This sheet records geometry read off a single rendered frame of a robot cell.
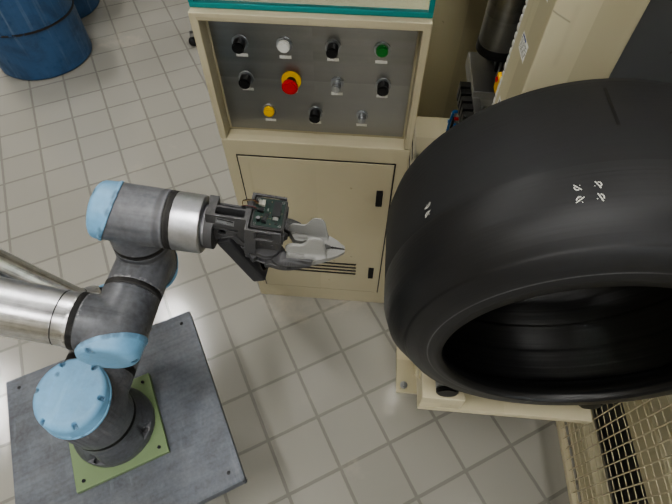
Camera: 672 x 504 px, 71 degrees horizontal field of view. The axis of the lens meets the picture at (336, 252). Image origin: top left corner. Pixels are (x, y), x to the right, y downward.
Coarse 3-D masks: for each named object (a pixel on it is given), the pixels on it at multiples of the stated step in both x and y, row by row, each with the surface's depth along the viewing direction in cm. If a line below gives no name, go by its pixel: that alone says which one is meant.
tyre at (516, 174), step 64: (512, 128) 61; (576, 128) 56; (640, 128) 54; (448, 192) 63; (512, 192) 55; (640, 192) 50; (448, 256) 59; (512, 256) 54; (576, 256) 51; (640, 256) 50; (448, 320) 64; (512, 320) 102; (576, 320) 99; (640, 320) 91; (448, 384) 85; (512, 384) 87; (576, 384) 91; (640, 384) 80
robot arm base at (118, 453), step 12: (132, 396) 114; (144, 396) 120; (144, 408) 116; (132, 420) 110; (144, 420) 114; (132, 432) 111; (144, 432) 116; (120, 444) 109; (132, 444) 111; (144, 444) 115; (84, 456) 110; (96, 456) 109; (108, 456) 109; (120, 456) 111; (132, 456) 113
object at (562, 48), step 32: (544, 0) 71; (576, 0) 66; (608, 0) 66; (640, 0) 66; (544, 32) 71; (576, 32) 70; (608, 32) 70; (512, 64) 85; (544, 64) 74; (576, 64) 74; (608, 64) 74; (512, 96) 83
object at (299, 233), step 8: (296, 224) 73; (304, 224) 73; (312, 224) 72; (320, 224) 72; (296, 232) 75; (304, 232) 74; (312, 232) 74; (320, 232) 74; (296, 240) 74; (304, 240) 74; (328, 240) 75; (336, 240) 75; (328, 248) 75; (344, 248) 74
